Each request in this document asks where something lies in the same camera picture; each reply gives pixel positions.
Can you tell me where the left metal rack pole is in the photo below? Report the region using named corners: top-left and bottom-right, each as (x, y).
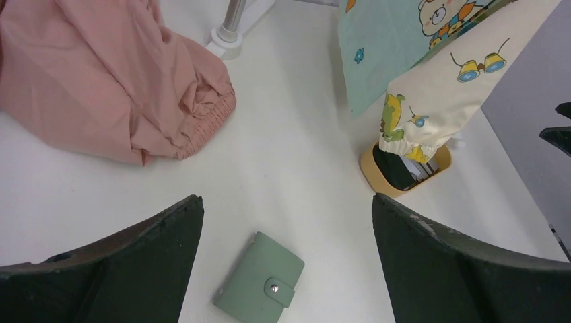
top-left (206, 0), bottom-right (275, 60)

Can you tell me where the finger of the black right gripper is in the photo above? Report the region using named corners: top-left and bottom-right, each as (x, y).
top-left (539, 127), bottom-right (571, 156)
top-left (555, 102), bottom-right (571, 119)

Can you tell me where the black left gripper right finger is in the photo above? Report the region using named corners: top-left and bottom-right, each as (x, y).
top-left (372, 193), bottom-right (570, 322)

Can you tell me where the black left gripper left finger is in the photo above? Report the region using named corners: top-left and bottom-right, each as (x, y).
top-left (1, 195), bottom-right (204, 322)

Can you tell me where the cartoon print children's garment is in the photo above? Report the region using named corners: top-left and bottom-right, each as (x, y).
top-left (338, 0), bottom-right (558, 163)

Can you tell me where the black phone in tray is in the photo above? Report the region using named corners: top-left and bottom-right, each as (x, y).
top-left (372, 145), bottom-right (417, 191)

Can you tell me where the yellow oval tray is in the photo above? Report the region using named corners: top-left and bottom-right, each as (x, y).
top-left (360, 141), bottom-right (452, 198)

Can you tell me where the pink crumpled garment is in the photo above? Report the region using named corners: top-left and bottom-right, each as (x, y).
top-left (1, 1), bottom-right (236, 166)

